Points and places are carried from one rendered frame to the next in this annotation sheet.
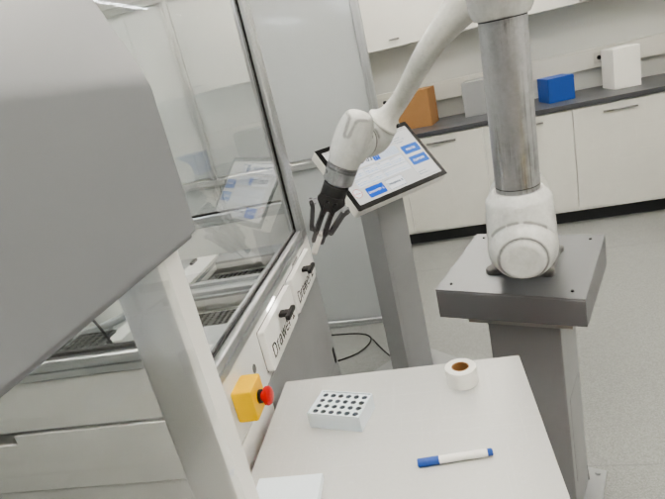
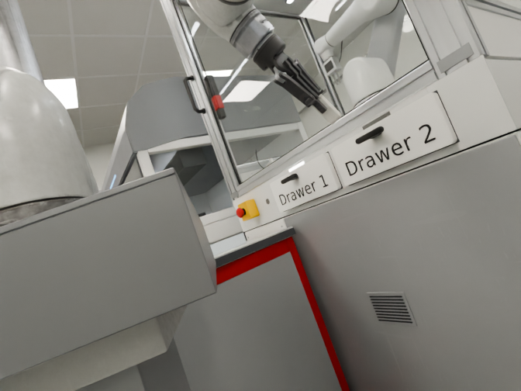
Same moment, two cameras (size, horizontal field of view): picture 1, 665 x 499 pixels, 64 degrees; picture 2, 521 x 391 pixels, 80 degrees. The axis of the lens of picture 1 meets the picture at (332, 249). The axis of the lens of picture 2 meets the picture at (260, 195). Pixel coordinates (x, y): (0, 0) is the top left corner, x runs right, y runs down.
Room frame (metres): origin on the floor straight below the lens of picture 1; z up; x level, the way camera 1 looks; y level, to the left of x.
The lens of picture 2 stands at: (1.88, -0.62, 0.80)
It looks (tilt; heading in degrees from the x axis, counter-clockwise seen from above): 5 degrees up; 133
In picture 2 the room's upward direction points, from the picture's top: 20 degrees counter-clockwise
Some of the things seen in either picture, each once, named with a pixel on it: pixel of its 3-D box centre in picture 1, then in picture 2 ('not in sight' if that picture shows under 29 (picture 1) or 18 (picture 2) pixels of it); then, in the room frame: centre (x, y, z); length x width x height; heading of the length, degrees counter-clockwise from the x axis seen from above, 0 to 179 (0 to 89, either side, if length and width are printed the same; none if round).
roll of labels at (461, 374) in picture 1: (461, 373); not in sight; (1.03, -0.22, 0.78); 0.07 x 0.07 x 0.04
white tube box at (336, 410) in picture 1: (341, 410); (225, 244); (1.00, 0.06, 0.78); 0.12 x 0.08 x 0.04; 62
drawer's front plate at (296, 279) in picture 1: (302, 278); (384, 146); (1.62, 0.12, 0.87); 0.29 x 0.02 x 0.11; 168
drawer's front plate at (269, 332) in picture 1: (279, 325); (301, 185); (1.31, 0.18, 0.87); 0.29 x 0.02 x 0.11; 168
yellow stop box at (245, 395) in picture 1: (250, 397); (247, 210); (0.98, 0.24, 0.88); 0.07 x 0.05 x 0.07; 168
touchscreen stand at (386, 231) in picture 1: (405, 286); not in sight; (2.19, -0.28, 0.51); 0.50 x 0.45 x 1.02; 35
